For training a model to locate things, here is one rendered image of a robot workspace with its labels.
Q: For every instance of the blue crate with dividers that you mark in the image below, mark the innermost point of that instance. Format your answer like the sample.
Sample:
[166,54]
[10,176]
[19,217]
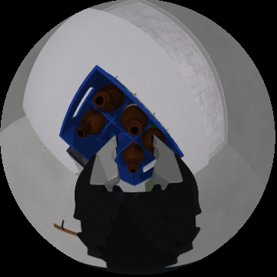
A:
[90,145]

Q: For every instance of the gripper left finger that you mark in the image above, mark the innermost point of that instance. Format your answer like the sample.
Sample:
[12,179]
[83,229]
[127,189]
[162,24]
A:
[99,175]

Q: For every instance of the brown bottle with blue label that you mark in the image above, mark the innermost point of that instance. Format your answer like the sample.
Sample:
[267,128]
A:
[92,123]

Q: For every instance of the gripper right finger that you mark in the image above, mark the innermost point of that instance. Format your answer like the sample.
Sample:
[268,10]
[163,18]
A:
[173,174]

